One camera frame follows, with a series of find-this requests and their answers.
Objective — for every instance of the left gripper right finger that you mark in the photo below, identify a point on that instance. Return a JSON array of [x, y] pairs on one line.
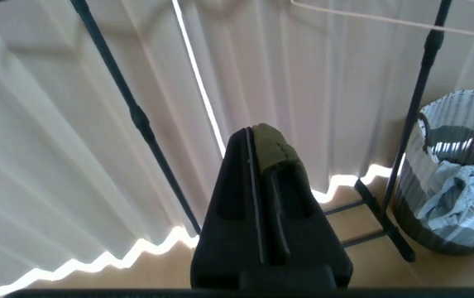
[[311, 252]]

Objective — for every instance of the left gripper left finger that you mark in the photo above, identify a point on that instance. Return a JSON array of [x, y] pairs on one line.
[[228, 248]]

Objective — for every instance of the green printed shirt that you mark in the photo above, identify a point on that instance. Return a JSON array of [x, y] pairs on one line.
[[271, 145]]

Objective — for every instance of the black clothes rack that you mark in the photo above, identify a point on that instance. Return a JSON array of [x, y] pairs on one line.
[[139, 118]]

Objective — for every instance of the white laundry basket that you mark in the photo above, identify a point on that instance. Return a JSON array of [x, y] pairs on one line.
[[460, 107]]

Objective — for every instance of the pink clothes hanger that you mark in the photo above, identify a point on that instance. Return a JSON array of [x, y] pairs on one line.
[[385, 18]]

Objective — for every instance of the pale grey garment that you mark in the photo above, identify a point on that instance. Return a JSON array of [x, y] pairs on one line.
[[456, 194]]

